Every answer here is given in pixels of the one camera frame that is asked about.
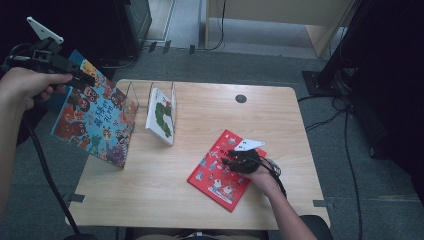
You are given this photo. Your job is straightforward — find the light wooden cabinet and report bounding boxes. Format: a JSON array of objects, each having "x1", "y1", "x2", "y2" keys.
[{"x1": 204, "y1": 0, "x2": 363, "y2": 59}]

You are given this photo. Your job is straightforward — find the red picture book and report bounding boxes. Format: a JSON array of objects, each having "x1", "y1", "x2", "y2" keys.
[{"x1": 186, "y1": 129, "x2": 268, "y2": 213}]

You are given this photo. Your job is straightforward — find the white caterpillar picture book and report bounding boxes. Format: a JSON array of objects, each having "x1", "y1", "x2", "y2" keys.
[{"x1": 144, "y1": 87, "x2": 177, "y2": 147}]

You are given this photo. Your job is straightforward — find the person's right hand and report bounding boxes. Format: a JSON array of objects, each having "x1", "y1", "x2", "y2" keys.
[{"x1": 240, "y1": 165, "x2": 280, "y2": 198}]

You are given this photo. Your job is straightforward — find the dark blue picture book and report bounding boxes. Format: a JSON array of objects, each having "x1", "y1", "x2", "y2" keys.
[{"x1": 44, "y1": 49, "x2": 86, "y2": 113}]

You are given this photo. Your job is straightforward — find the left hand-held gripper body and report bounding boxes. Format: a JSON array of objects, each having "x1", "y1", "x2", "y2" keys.
[{"x1": 2, "y1": 16, "x2": 73, "y2": 74}]

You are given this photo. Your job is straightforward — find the person's left hand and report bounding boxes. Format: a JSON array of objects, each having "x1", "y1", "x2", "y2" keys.
[{"x1": 0, "y1": 67, "x2": 73, "y2": 115}]

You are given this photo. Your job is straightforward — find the black chair armrest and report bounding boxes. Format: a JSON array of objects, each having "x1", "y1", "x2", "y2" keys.
[{"x1": 299, "y1": 214, "x2": 332, "y2": 240}]

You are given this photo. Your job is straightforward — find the black metal stand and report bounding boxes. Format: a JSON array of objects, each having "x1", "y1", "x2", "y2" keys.
[{"x1": 301, "y1": 0, "x2": 368, "y2": 98}]

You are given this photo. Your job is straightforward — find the clear acrylic book rack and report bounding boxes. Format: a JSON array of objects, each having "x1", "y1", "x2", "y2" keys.
[{"x1": 114, "y1": 79, "x2": 178, "y2": 134}]

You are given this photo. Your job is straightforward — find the light blue monsters picture book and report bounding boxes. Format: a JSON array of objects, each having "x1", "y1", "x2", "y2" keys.
[{"x1": 49, "y1": 58, "x2": 139, "y2": 169}]

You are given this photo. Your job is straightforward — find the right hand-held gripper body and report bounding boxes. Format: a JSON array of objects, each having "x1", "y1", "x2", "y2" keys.
[{"x1": 232, "y1": 139, "x2": 267, "y2": 174}]

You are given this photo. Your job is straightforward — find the long black floor cable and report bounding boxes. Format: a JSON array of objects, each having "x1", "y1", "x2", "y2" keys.
[{"x1": 343, "y1": 108, "x2": 364, "y2": 240}]

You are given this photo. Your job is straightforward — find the dark cabinet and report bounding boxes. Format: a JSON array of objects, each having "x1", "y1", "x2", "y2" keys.
[{"x1": 114, "y1": 0, "x2": 153, "y2": 58}]

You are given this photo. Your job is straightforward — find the person's lap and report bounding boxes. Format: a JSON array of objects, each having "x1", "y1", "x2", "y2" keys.
[{"x1": 134, "y1": 228, "x2": 268, "y2": 240}]

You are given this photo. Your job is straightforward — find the grey tape strip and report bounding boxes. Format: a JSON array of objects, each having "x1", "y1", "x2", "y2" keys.
[
  {"x1": 66, "y1": 193, "x2": 86, "y2": 204},
  {"x1": 312, "y1": 199, "x2": 335, "y2": 210}
]

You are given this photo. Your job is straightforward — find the black hanging cable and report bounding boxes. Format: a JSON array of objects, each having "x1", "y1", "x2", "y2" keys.
[{"x1": 203, "y1": 0, "x2": 227, "y2": 52}]

